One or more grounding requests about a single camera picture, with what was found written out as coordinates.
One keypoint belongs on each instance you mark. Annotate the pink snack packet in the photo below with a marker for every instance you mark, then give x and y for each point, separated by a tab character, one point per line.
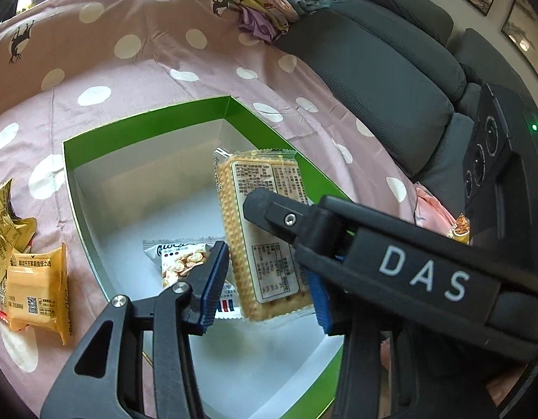
430	209

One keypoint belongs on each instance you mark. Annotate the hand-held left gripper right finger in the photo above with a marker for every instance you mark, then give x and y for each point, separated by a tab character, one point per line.
323	305

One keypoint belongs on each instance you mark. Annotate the clear cracker packet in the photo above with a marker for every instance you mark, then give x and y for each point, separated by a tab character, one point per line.
236	248

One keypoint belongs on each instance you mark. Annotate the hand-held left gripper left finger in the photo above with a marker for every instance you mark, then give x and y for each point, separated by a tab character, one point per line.
214	288

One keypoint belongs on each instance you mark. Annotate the yellow snack packet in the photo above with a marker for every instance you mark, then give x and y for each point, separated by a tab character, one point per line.
33	292

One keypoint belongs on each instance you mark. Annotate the green cardboard box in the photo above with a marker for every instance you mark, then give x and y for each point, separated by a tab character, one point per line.
120	209

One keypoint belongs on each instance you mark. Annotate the grey sofa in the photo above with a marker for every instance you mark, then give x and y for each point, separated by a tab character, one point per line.
373	78

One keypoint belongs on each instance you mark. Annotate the pile of folded clothes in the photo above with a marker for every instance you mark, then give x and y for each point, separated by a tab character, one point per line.
260	0

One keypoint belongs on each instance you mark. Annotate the pink polka-dot blanket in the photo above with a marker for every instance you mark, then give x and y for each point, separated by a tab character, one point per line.
142	74

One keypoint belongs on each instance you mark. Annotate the crumpled gold snack packet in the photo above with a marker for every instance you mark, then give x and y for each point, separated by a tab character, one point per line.
3	235

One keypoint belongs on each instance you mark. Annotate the small white snack packet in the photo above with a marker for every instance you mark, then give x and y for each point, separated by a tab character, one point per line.
177	262

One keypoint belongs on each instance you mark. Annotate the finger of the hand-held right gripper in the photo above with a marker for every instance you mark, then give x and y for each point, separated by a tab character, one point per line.
426	244

